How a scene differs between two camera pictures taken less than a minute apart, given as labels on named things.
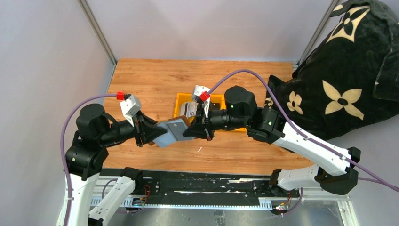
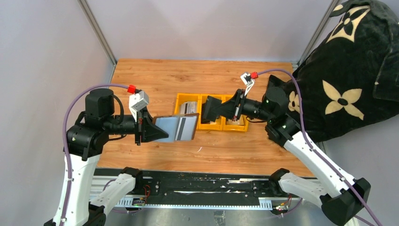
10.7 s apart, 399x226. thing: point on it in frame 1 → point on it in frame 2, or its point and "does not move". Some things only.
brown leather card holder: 183,117 → 196,115
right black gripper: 205,121 → 240,106
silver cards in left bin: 188,108 does not move
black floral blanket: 352,79 does not move
